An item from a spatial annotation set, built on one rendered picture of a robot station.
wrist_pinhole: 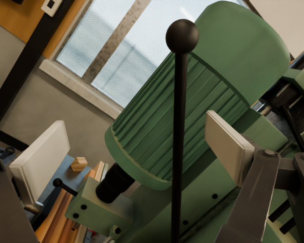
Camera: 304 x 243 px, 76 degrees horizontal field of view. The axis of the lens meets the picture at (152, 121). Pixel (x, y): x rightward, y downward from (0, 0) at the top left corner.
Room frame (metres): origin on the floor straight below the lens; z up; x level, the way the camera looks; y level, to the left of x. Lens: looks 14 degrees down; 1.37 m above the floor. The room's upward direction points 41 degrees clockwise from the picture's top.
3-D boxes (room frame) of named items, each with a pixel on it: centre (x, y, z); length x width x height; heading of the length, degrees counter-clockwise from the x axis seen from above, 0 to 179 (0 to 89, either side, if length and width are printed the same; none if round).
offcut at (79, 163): (0.61, 0.10, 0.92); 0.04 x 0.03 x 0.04; 150
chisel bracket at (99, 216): (0.39, -0.05, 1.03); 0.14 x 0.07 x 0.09; 107
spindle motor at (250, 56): (0.39, -0.03, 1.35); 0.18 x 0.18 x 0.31
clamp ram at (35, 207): (0.35, 0.08, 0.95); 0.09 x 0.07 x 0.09; 17
